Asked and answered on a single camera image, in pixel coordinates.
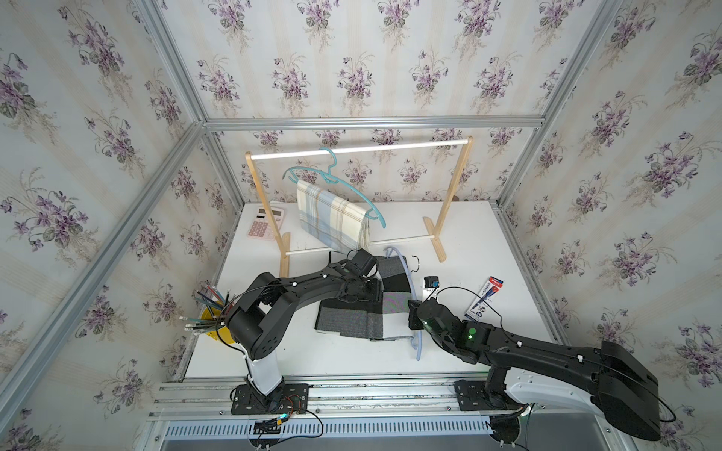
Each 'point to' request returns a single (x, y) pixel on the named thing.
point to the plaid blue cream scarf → (331, 221)
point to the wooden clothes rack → (436, 237)
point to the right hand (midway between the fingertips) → (410, 304)
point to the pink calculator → (260, 227)
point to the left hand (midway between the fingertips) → (380, 299)
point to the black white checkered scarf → (390, 319)
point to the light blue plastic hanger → (415, 340)
